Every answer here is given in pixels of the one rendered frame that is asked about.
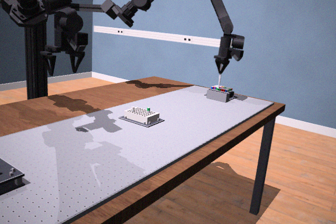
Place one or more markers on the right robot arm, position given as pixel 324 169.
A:
pixel 65 17

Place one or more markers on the white tube carrier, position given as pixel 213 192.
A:
pixel 141 115

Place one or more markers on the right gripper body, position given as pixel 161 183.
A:
pixel 55 49

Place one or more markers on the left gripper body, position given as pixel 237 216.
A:
pixel 222 59

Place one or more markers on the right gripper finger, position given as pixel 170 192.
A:
pixel 72 59
pixel 52 59

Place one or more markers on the grey slotted rack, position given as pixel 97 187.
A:
pixel 218 95

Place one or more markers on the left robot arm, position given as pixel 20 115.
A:
pixel 132 7

